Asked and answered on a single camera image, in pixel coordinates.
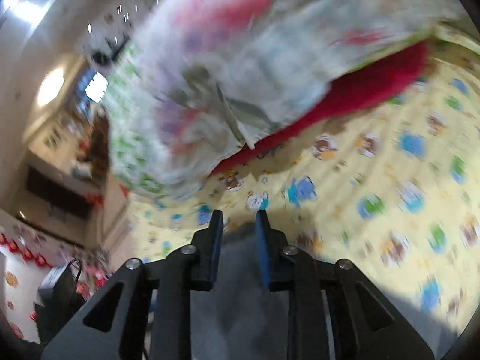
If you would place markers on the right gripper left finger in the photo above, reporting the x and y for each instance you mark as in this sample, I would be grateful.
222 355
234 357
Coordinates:
144 299

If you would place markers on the green frog pattern pillow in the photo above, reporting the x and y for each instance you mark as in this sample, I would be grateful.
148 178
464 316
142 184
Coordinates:
153 116

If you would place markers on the yellow cartoon bear bedsheet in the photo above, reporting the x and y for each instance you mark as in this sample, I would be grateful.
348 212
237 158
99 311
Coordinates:
394 188

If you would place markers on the grey sweatpants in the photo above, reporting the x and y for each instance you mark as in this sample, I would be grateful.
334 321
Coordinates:
241 319

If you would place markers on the floral ruffled pillow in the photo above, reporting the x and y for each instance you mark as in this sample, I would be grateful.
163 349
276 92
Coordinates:
258 65

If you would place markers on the red blanket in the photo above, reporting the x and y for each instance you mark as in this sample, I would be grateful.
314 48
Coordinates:
353 92

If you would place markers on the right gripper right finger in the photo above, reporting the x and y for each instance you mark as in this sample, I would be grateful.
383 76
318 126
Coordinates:
335 311

